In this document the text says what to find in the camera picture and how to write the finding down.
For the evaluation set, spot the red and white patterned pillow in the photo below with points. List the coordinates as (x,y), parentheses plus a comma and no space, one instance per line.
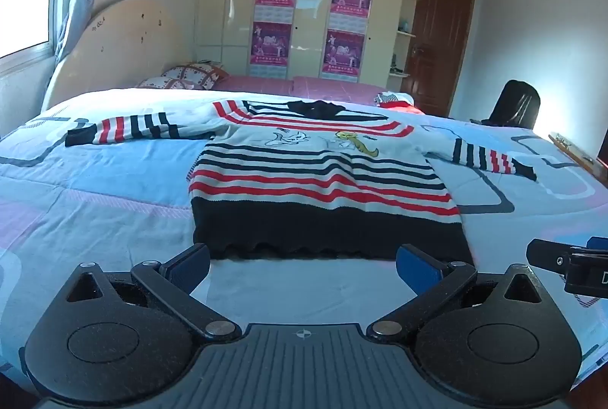
(159,83)
(194,74)

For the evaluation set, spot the striped knit sweater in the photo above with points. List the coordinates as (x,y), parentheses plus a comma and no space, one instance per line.
(308,171)

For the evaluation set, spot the red and white clothing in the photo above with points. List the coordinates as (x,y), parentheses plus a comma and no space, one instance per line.
(396,101)

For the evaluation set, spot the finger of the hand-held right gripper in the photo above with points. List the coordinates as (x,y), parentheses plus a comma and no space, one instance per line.
(546,253)
(598,244)

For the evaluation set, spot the beige wooden headboard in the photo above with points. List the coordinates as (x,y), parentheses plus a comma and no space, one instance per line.
(118,43)

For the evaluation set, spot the light blue patterned quilt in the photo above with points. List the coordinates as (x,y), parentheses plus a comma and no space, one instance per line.
(118,181)

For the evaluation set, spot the brown wooden door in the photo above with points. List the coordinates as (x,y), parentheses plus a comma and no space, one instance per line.
(441,43)

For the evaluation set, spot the brown wooden furniture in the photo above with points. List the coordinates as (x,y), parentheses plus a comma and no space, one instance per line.
(570,150)

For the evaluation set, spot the cream corner shelf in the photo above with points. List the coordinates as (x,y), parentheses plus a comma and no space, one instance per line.
(404,35)

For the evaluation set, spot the black chair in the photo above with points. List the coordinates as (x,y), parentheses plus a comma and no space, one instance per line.
(515,103)

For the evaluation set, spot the pink bedsheet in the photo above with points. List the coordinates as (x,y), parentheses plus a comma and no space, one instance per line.
(266,85)

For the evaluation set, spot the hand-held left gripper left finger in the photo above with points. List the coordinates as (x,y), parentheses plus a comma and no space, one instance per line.
(187,264)

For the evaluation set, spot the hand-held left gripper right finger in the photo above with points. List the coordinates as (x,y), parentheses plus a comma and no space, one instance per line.
(418,266)

